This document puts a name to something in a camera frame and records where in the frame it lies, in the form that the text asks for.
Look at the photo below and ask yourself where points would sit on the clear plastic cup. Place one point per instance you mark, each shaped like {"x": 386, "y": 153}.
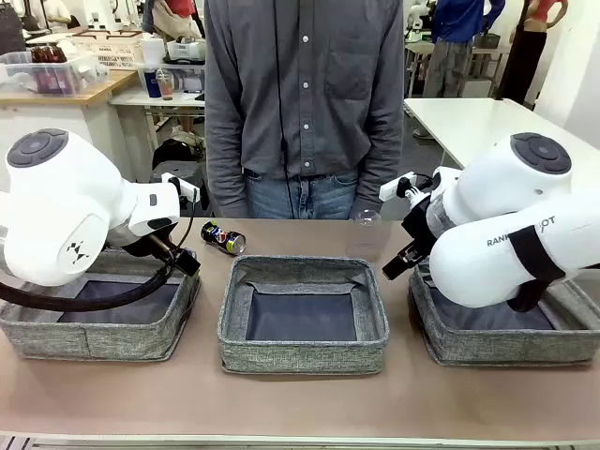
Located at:
{"x": 365, "y": 234}

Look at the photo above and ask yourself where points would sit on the person's right forearm grey sleeve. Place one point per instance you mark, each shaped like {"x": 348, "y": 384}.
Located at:
{"x": 225, "y": 164}

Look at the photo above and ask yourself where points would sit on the person's left forearm grey sleeve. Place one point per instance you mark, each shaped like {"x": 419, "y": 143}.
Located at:
{"x": 379, "y": 164}

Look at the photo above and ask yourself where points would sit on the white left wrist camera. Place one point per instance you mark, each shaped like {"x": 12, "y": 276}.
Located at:
{"x": 185, "y": 187}

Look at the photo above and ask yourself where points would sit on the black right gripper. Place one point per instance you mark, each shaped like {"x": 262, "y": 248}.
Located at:
{"x": 422, "y": 225}

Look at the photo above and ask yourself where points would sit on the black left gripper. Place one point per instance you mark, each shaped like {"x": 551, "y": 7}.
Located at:
{"x": 136, "y": 244}

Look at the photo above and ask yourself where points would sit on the white plastic jug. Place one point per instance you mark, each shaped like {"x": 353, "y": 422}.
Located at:
{"x": 152, "y": 49}

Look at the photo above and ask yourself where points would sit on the person in grey shirt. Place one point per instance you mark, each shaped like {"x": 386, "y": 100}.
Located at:
{"x": 304, "y": 94}

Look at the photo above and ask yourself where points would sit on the background person with beige bag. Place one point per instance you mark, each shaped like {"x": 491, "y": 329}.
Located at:
{"x": 173, "y": 19}

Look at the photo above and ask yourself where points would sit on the black bag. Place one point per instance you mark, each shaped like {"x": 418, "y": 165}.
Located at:
{"x": 173, "y": 152}

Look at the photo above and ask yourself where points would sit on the small white background robot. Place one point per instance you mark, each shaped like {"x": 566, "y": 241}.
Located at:
{"x": 415, "y": 19}

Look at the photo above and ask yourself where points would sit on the pink drink cup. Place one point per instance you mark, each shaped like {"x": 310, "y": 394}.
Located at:
{"x": 166, "y": 89}

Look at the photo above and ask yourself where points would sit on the background work table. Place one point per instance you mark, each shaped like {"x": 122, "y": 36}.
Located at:
{"x": 422, "y": 47}

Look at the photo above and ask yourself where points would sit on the grey fabric basket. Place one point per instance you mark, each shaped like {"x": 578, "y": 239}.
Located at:
{"x": 300, "y": 356}
{"x": 492, "y": 349}
{"x": 131, "y": 342}

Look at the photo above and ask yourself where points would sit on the white desk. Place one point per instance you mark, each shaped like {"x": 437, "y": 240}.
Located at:
{"x": 136, "y": 99}

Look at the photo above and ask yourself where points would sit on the crushed black soda can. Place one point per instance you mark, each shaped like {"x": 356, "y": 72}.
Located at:
{"x": 222, "y": 238}

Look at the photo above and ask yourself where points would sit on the brown glass bottles cluster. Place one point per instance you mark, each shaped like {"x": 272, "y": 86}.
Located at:
{"x": 47, "y": 54}

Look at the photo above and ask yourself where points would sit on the grey plastic stool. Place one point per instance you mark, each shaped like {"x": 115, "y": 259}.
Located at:
{"x": 178, "y": 166}

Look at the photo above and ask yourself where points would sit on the clear plastic storage box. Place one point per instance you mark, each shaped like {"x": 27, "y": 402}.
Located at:
{"x": 56, "y": 79}

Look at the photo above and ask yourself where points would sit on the dark grey garment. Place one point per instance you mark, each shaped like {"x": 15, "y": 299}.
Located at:
{"x": 11, "y": 28}

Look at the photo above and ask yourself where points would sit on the white tabletop appliance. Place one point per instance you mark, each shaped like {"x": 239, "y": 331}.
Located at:
{"x": 185, "y": 49}

